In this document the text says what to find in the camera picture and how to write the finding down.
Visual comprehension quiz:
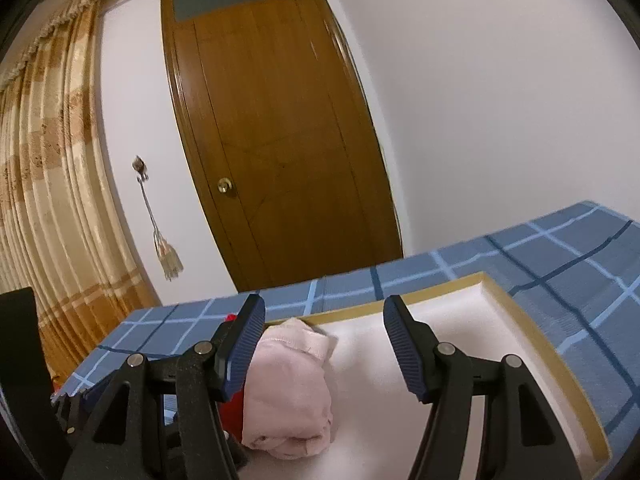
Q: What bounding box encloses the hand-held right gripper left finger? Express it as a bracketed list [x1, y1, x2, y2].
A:
[62, 294, 267, 480]

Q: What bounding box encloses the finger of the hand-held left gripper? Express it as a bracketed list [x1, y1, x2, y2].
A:
[50, 391, 108, 443]

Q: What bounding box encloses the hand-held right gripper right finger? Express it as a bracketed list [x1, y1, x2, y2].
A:
[384, 295, 583, 480]

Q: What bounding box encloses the pale pink underwear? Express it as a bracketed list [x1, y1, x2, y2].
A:
[241, 317, 337, 461]

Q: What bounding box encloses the red lace underwear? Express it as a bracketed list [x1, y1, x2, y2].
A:
[221, 312, 247, 443]

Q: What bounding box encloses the wooden framed white tray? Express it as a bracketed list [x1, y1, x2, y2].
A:
[227, 272, 612, 480]

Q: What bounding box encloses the beige curtain tassel tieback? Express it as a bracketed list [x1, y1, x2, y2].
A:
[139, 180, 185, 282]

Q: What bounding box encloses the blue plaid tablecloth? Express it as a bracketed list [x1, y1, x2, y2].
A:
[52, 201, 640, 456]

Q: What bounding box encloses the beige patterned curtain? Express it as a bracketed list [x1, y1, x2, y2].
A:
[0, 0, 162, 391]

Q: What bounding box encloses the brown wooden door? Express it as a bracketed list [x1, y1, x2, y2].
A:
[160, 0, 405, 293]

